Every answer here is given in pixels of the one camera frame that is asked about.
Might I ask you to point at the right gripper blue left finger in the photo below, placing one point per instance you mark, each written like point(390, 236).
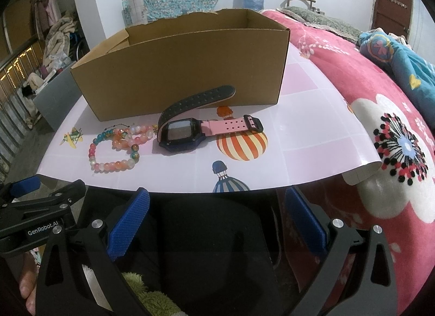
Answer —
point(78, 275)

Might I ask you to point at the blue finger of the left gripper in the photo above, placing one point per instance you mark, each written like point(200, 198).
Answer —
point(26, 186)

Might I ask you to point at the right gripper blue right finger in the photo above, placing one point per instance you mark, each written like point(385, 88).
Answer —
point(371, 285)

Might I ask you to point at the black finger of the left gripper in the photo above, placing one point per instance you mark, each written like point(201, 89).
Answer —
point(61, 199)

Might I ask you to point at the black pink smart watch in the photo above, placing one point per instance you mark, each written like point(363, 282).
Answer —
point(175, 134)

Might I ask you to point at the person's left hand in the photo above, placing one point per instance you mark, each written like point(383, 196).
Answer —
point(28, 282)

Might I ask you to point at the metal stair railing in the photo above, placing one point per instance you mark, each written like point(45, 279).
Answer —
point(16, 115)

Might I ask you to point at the grey metal cabinet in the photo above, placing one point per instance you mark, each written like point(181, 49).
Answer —
point(57, 98)

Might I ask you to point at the red floral blanket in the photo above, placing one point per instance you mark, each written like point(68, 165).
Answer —
point(399, 196)

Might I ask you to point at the brown cardboard box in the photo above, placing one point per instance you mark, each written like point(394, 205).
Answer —
point(146, 68)

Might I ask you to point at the pile of clothes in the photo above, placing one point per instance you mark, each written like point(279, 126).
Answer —
point(55, 30)

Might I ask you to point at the blue patterned quilt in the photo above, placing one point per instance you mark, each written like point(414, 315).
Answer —
point(413, 74)

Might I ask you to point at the brown wooden door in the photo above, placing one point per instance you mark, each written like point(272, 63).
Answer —
point(393, 16)

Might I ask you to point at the grey green blanket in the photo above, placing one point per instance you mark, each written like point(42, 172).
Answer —
point(320, 21)

